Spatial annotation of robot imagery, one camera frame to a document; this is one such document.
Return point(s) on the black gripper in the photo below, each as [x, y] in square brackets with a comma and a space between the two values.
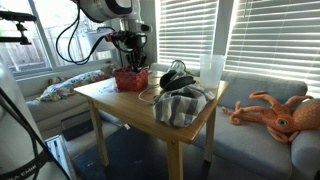
[135, 45]

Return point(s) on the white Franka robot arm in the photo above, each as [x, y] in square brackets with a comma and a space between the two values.
[100, 8]

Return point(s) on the red woven basket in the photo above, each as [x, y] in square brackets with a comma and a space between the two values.
[130, 80]

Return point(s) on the black bowl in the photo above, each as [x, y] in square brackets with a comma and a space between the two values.
[175, 80]

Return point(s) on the wooden table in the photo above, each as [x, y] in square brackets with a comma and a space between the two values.
[133, 110]

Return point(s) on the blue white striped cloth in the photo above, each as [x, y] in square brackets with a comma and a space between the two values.
[181, 106]

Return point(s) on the white window blind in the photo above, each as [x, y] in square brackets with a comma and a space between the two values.
[186, 30]
[276, 43]

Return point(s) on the floral pillow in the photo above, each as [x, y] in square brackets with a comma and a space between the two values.
[70, 86]

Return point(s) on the clear plastic cup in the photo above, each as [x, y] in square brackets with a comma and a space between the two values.
[211, 71]

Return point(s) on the black flat box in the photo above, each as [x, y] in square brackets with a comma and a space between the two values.
[78, 128]

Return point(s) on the dark blue rug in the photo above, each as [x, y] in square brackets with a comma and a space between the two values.
[133, 160]

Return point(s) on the white cushioned bench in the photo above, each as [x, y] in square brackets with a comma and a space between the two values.
[53, 110]

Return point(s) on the grey sofa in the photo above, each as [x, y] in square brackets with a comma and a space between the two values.
[246, 140]

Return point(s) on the orange octopus plush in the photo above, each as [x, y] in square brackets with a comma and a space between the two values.
[280, 120]

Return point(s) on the black camera tripod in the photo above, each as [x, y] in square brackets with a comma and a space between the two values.
[20, 28]

